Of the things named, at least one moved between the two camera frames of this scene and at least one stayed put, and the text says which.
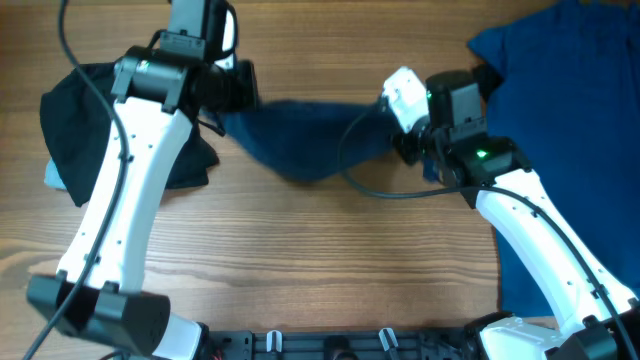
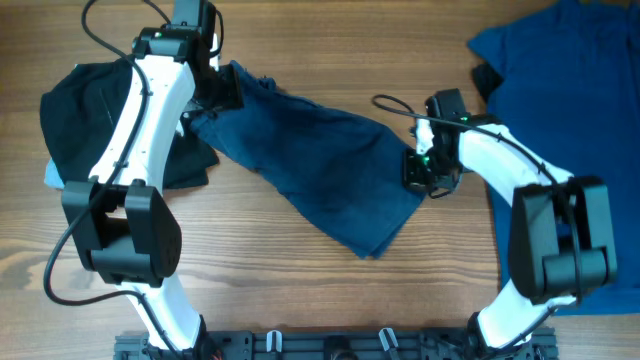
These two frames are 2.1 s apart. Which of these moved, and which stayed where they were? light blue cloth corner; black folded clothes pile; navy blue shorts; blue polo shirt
Moved: navy blue shorts
Stayed: blue polo shirt; black folded clothes pile; light blue cloth corner
